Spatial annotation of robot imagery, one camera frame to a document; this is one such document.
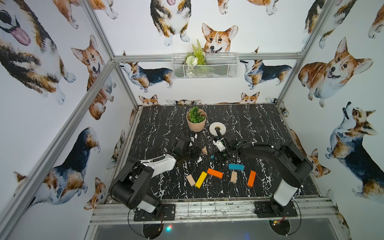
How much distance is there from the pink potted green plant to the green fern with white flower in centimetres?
31

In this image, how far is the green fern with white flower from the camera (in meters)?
0.81

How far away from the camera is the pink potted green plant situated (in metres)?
0.97

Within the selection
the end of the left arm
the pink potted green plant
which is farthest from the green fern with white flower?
the end of the left arm
